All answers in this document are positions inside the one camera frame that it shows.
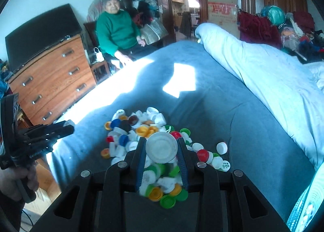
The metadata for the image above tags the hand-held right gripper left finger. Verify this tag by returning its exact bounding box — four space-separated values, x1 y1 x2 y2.
30 137 147 232

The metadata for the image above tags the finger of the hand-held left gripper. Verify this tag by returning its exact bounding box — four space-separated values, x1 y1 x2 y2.
24 120 75 139
25 133 69 151

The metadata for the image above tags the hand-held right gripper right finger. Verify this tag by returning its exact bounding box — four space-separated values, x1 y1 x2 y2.
177 137 291 232

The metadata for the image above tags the pile of mixed colourful caps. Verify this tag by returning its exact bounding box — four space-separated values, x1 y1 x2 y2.
101 106 231 209

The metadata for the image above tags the large white jar lid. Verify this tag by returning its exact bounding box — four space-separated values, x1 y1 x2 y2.
145 131 178 164

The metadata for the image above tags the blue perforated plastic basket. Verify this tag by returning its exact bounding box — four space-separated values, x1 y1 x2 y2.
286 169 324 232

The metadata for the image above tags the group of white bottle caps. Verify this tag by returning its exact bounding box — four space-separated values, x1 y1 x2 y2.
301 203 315 223

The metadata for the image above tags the person's left hand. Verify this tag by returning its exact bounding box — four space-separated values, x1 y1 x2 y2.
0 163 40 201

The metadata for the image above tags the wooden chest of drawers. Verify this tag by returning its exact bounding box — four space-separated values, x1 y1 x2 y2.
7 34 97 126

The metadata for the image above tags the grey-blue bed sheet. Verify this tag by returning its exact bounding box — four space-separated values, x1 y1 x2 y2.
47 41 317 222

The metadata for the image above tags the small wooden stool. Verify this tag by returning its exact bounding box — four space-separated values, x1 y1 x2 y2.
90 60 110 80

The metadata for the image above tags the small white handbag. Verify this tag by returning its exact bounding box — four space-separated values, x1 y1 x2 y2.
94 47 105 62

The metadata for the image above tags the black flat television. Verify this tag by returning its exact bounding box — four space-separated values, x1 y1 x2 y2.
5 3 83 71

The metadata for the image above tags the light blue duvet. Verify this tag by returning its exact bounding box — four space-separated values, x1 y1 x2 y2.
196 23 324 169

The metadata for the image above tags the grey printed bag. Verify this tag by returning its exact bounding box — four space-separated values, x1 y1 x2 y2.
140 20 169 45

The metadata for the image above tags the dark red cloth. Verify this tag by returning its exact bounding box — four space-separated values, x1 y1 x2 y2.
238 10 282 48

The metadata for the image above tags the dark wooden door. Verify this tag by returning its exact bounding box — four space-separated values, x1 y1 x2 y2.
154 0 175 47

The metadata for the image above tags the white crumpled sheet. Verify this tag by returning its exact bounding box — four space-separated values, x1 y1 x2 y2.
304 62 324 88

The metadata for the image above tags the large printed cardboard box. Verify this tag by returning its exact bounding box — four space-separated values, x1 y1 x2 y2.
207 0 239 32

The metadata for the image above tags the heap of clothes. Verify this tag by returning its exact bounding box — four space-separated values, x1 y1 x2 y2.
278 10 324 62

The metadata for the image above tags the green bag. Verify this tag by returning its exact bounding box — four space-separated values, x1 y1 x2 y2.
261 5 286 26

